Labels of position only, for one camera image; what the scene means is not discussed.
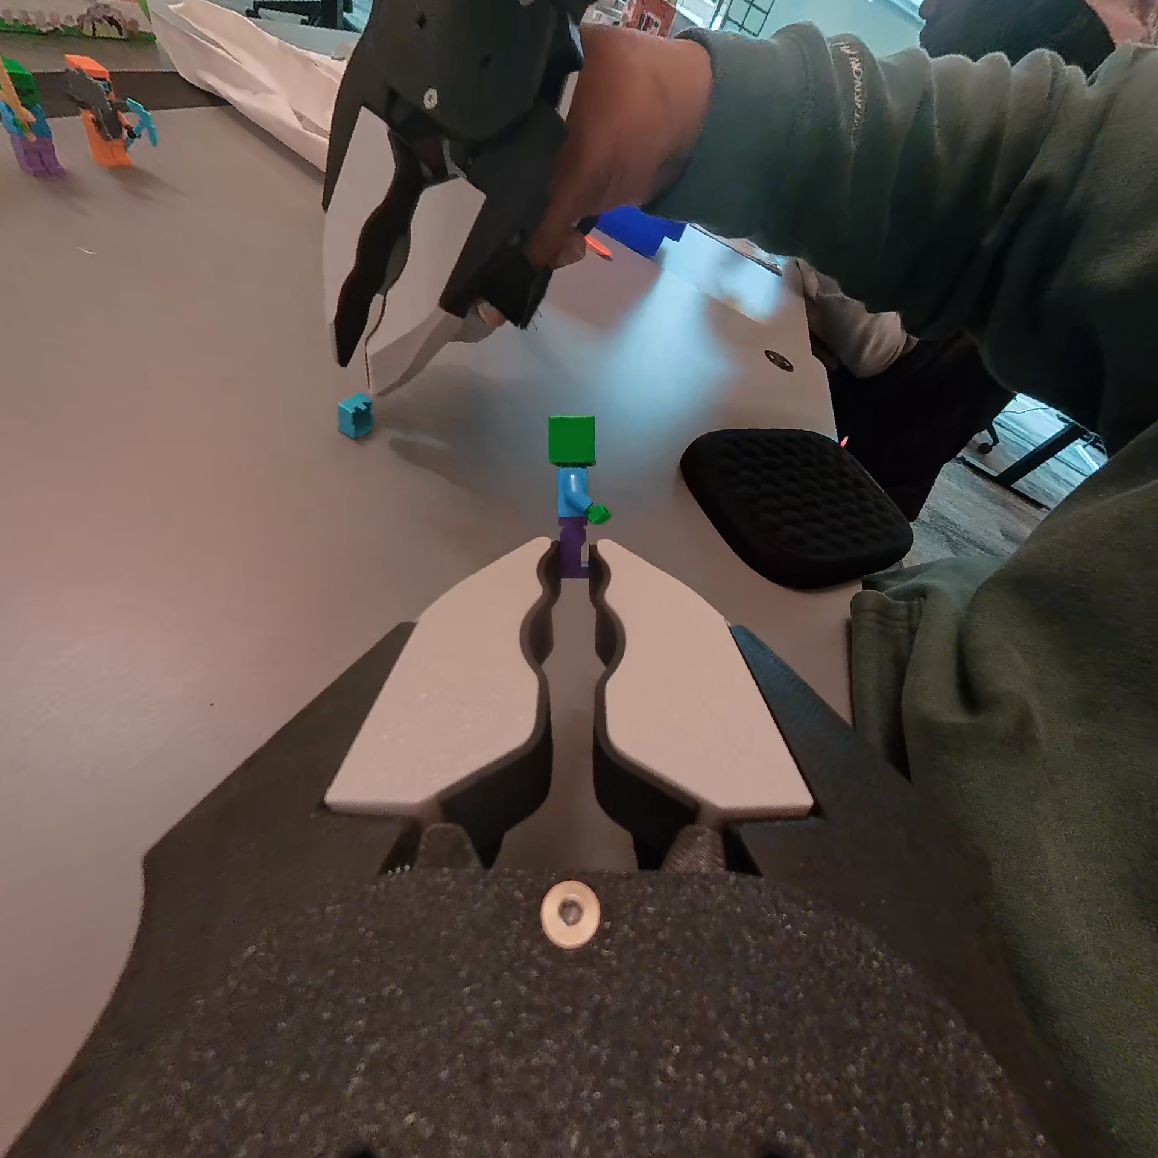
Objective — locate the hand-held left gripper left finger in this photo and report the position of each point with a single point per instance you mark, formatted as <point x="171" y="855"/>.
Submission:
<point x="434" y="715"/>

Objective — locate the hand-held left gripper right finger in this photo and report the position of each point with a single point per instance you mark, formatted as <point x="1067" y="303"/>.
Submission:
<point x="696" y="715"/>

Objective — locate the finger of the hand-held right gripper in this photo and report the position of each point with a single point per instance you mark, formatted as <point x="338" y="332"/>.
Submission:
<point x="343" y="181"/>
<point x="425" y="281"/>

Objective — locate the cyan toy helmet brick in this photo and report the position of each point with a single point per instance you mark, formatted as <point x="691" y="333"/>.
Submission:
<point x="356" y="417"/>

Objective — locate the grey desk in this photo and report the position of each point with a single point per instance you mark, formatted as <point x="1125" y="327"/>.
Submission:
<point x="181" y="544"/>

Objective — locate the black desk grommet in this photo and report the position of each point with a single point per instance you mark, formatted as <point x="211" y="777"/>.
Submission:
<point x="777" y="361"/>

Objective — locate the person's right hand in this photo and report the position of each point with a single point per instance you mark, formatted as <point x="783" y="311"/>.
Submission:
<point x="633" y="118"/>

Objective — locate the white paper bag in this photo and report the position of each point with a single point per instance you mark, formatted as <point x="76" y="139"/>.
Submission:
<point x="262" y="72"/>

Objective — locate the blue plastic bin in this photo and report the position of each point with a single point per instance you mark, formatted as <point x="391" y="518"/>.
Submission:
<point x="642" y="231"/>

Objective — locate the black mesh wrist rest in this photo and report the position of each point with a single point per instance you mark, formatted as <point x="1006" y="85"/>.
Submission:
<point x="795" y="507"/>

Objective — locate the orange toy figure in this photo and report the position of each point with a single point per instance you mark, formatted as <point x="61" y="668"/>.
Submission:
<point x="103" y="110"/>

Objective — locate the toy set cardboard box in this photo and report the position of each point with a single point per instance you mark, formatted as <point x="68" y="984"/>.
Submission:
<point x="72" y="23"/>

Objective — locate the green toy figure purple legs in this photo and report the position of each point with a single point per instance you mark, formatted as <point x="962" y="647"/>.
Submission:
<point x="32" y="118"/>

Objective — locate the person's green hoodie torso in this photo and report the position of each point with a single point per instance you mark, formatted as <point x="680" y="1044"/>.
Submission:
<point x="1039" y="725"/>

